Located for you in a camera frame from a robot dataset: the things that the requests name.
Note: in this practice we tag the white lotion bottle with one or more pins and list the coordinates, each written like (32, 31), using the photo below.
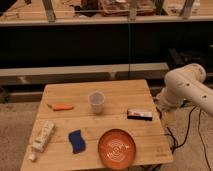
(42, 139)

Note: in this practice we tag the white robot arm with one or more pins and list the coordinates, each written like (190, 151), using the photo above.
(186, 83)

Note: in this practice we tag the clear plastic cup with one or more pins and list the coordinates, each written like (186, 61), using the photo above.
(96, 101)

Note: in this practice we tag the orange toy carrot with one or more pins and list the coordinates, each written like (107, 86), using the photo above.
(60, 107)

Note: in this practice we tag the orange ribbed plate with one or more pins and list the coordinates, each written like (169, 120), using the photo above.
(116, 149)

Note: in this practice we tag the blue sponge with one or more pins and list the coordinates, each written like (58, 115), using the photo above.
(77, 141)

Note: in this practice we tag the wooden shelf rack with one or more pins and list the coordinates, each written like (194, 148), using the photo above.
(92, 12)

